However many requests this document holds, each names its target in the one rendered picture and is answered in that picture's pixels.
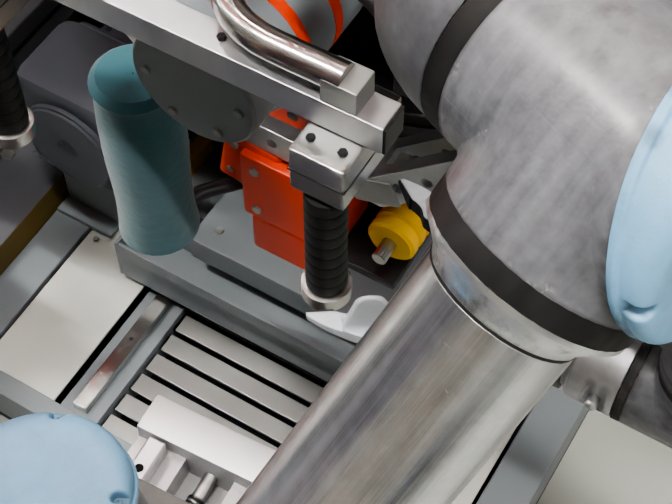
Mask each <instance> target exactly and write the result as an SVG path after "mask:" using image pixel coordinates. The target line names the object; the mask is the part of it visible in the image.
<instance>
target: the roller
mask: <svg viewBox="0 0 672 504"><path fill-rule="evenodd" d="M368 233H369V236H370V238H371V240H372V242H373V243H374V245H375V246H376V247H377V248H376V250H375V251H374V253H373V254H372V258H373V260H374V261H375V262H376V263H378V264H381V265H384V264H385V263H386V262H387V260H388V259H389V258H390V257H392V258H395V259H401V260H408V259H411V258H412V257H413V256H414V255H415V253H416V252H417V250H418V248H419V247H420V246H421V244H422V243H423V242H424V240H425V238H426V236H427V235H428V234H429V232H428V231H427V230H425V229H424V228H423V226H422V222H421V219H420V217H419V216H418V215H417V214H416V213H415V212H413V211H412V210H410V209H409V208H408V206H407V204H406V203H403V204H402V205H401V206H400V207H393V206H386V207H383V208H382V209H381V210H380V211H379V213H378V214H377V216H376V218H375V219H374V220H373V221H372V222H371V224H370V225H369V227H368Z"/></svg>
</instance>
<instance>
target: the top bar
mask: <svg viewBox="0 0 672 504"><path fill-rule="evenodd" d="M55 1H57V2H59V3H61V4H63V5H65V6H67V7H70V8H72V9H74V10H76V11H78V12H80V13H82V14H84V15H87V16H89V17H91V18H93V19H95V20H97V21H99V22H101V23H104V24H106V25H108V26H110V27H112V28H114V29H116V30H118V31H120V32H123V33H125V34H127V35H129V36H131V37H133V38H135V39H137V40H140V41H142V42H144V43H146V44H148V45H150V46H152V47H154V48H157V49H159V50H161V51H163V52H165V53H167V54H169V55H171V56H174V57H176V58H178V59H180V60H182V61H184V62H186V63H188V64H191V65H193V66H195V67H197V68H199V69H201V70H203V71H205V72H208V73H210V74H212V75H214V76H216V77H218V78H220V79H222V80H225V81H227V82H229V83H231V84H233V85H235V86H237V87H239V88H241V89H244V90H246V91H248V92H250V93H252V94H254V95H256V96H258V97H261V98H263V99H265V100H267V101H269V102H271V103H273V104H275V105H278V106H280V107H282V108H284V109H286V110H288V111H290V112H292V113H295V114H297V115H299V116H301V117H303V118H305V119H307V120H309V121H312V122H314V123H316V124H318V125H320V126H322V127H324V128H326V129H329V130H331V131H333V132H335V133H337V134H339V135H341V136H343V137H346V138H348V139H350V140H352V141H354V142H356V143H358V144H360V145H362V146H365V147H367V148H369V149H371V150H373V151H375V152H377V153H379V154H384V155H385V154H386V153H387V151H388V150H389V148H390V147H391V146H392V144H393V143H394V142H395V140H396V139H397V137H398V136H399V135H400V133H401V132H402V130H403V123H404V106H403V105H402V104H401V103H399V102H397V101H395V100H392V99H390V98H388V97H386V96H384V95H381V94H379V93H377V92H375V91H374V94H373V96H372V97H371V98H370V100H369V101H368V102H367V104H366V105H365V106H364V108H363V109H362V110H361V112H360V113H359V114H358V115H357V116H352V115H350V114H348V113H346V112H344V111H342V110H340V109H337V108H335V107H333V106H331V105H329V104H327V103H325V102H322V101H321V100H320V86H318V85H316V84H314V83H312V82H310V81H308V80H306V79H303V78H301V77H299V76H297V75H295V74H293V73H290V72H288V71H286V70H284V69H282V68H280V67H277V66H275V65H273V64H271V63H269V62H267V61H265V60H263V59H261V58H259V57H257V56H255V55H253V54H252V53H250V52H248V51H247V50H245V49H244V48H242V47H241V46H240V45H238V44H237V43H236V42H235V41H234V40H233V39H232V38H231V37H230V36H228V35H227V33H226V32H225V31H224V30H223V28H222V27H221V25H220V24H219V22H218V21H217V19H215V18H213V17H211V16H209V15H207V14H204V13H202V12H200V11H198V10H196V9H194V8H191V7H189V6H187V5H185V4H183V3H180V2H178V1H176V0H55Z"/></svg>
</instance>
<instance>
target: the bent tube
mask: <svg viewBox="0 0 672 504"><path fill-rule="evenodd" d="M211 5H212V9H213V11H214V14H215V16H216V18H217V21H218V22H219V24H220V25H221V27H222V28H223V30H224V31H225V32H226V33H227V35H228V36H230V37H231V38H232V39H233V40H234V41H235V42H236V43H237V44H238V45H240V46H241V47H242V48H244V49H245V50H247V51H248V52H250V53H252V54H253V55H255V56H257V57H259V58H261V59H263V60H265V61H267V62H269V63H271V64H273V65H275V66H277V67H280V68H282V69H284V70H286V71H288V72H290V73H293V74H295V75H297V76H299V77H301V78H303V79H306V80H308V81H310V82H312V83H314V84H316V85H318V86H320V100H321V101H322V102H325V103H327V104H329V105H331V106H333V107H335V108H337V109H340V110H342V111H344V112H346V113H348V114H350V115H352V116H357V115H358V114H359V113H360V112H361V110H362V109H363V108H364V106H365V105H366V104H367V102H368V101H369V100H370V98H371V97H372V96H373V94H374V88H375V72H374V71H373V70H371V69H369V68H367V67H365V66H362V65H360V64H358V63H356V62H354V61H351V60H349V59H347V58H345V57H343V56H340V55H335V54H333V53H331V52H329V51H327V50H324V49H322V48H320V47H318V46H316V45H313V44H311V43H309V42H307V41H304V40H302V39H300V38H298V37H296V36H293V35H291V34H289V33H287V32H285V31H283V30H280V29H278V28H276V27H275V26H273V25H271V24H269V23H268V22H266V21H265V20H263V19H262V18H261V17H259V16H258V15H257V14H256V13H255V12H254V11H253V10H252V9H251V8H250V7H249V5H248V4H247V2H246V1H245V0H211Z"/></svg>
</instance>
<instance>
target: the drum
mask: <svg viewBox="0 0 672 504"><path fill-rule="evenodd" d="M176 1H178V2H180V3H183V4H185V5H187V6H189V7H191V8H194V9H196V10H198V11H200V12H202V13H204V14H207V15H209V16H211V17H213V18H215V19H217V18H216V16H215V14H214V11H213V9H212V5H211V0H176ZM245 1H246V2H247V4H248V5H249V7H250V8H251V9H252V10H253V11H254V12H255V13H256V14H257V15H258V16H259V17H261V18H262V19H263V20H265V21H266V22H268V23H269V24H271V25H273V26H275V27H276V28H278V29H280V30H283V31H285V32H287V33H289V34H291V35H293V36H296V37H298V38H300V39H302V40H304V41H307V42H309V43H311V44H313V45H316V46H318V47H320V48H322V49H324V50H327V51H329V50H330V48H331V47H332V46H333V45H334V43H335V42H336V41H337V40H338V38H339V36H340V35H341V34H342V33H343V31H344V30H345V29H346V28H347V26H348V25H349V24H350V22H351V21H352V20H353V19H354V17H355V16H356V15H357V14H358V12H359V11H360V10H361V8H362V6H363V4H361V3H360V2H359V1H358V0H245ZM132 53H133V61H134V65H135V69H136V72H137V74H138V77H139V79H140V81H141V82H142V84H143V86H144V87H145V89H146V90H147V92H148V93H149V94H150V96H151V97H152V98H153V99H154V101H155V102H156V103H157V104H158V105H159V106H160V107H161V108H162V109H163V110H164V111H165V112H166V113H167V114H168V115H169V116H171V117H172V118H173V119H174V120H176V121H177V122H178V123H180V124H181V125H183V126H184V127H186V128H187V129H189V130H191V131H192V132H194V133H196V134H198V135H200V136H203V137H205V138H208V139H211V140H214V141H218V142H224V143H238V142H242V141H245V140H247V139H249V138H250V137H251V136H252V135H253V134H254V133H255V131H256V130H257V129H258V128H259V126H260V125H261V124H262V122H263V121H264V120H265V119H266V117H267V116H268V115H269V114H270V112H271V111H275V110H278V109H280V108H282V107H280V106H278V105H275V104H273V103H271V102H269V101H267V100H265V99H263V98H261V97H258V96H256V95H254V94H252V93H250V92H248V91H246V90H244V89H241V88H239V87H237V86H235V85H233V84H231V83H229V82H227V81H225V80H222V79H220V78H218V77H216V76H214V75H212V74H210V73H208V72H205V71H203V70H201V69H199V68H197V67H195V66H193V65H191V64H188V63H186V62H184V61H182V60H180V59H178V58H176V57H174V56H171V55H169V54H167V53H165V52H163V51H161V50H159V49H157V48H154V47H152V46H150V45H148V44H146V43H144V42H142V41H140V40H137V39H136V40H135V42H134V45H133V52H132Z"/></svg>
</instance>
